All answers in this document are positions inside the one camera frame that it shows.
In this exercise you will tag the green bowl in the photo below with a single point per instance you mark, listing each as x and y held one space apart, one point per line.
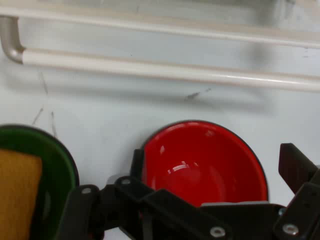
58 162

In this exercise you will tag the red bowl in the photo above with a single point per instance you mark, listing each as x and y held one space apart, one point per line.
200 165

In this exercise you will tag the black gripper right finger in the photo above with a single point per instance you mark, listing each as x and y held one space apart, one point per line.
297 175

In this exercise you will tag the white dish rack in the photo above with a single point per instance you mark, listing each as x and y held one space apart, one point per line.
160 70

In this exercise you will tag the yellow sponge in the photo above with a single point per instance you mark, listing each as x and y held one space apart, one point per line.
17 195

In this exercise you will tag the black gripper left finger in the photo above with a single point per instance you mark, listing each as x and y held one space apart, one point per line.
130 200

